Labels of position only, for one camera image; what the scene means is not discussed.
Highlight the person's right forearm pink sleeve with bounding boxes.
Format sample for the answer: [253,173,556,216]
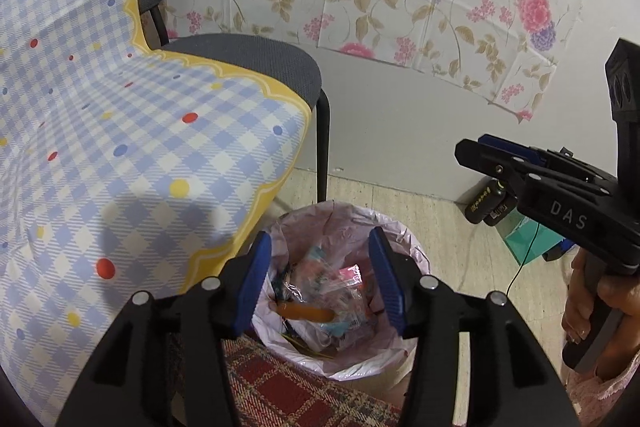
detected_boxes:
[565,347,640,427]

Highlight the person's right hand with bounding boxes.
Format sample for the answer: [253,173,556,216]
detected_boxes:
[560,252,640,380]

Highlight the person's plaid pants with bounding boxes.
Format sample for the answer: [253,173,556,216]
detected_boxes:
[165,334,406,427]

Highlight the teal box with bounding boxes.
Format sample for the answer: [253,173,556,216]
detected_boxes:
[502,214,571,265]

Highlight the grey padded chair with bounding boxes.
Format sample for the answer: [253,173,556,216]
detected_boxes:
[122,0,332,202]

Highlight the blue checkered dotted cloth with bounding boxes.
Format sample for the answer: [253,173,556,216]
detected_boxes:
[0,0,311,427]

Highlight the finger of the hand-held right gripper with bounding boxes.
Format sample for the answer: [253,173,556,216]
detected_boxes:
[477,134,571,168]
[454,138,532,190]

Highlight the black cylindrical canister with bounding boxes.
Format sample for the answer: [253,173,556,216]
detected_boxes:
[465,181,508,224]
[482,199,518,228]

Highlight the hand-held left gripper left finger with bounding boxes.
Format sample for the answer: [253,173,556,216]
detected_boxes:
[55,231,273,427]

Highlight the orange stick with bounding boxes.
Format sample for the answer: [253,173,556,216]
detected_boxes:
[272,302,333,323]

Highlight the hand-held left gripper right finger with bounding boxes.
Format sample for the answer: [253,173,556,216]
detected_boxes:
[367,227,571,427]

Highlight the trash bin with pink bag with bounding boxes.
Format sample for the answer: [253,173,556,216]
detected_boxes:
[250,201,433,382]

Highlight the clear crinkled plastic wrapper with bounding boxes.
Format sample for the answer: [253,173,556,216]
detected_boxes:
[280,247,371,343]

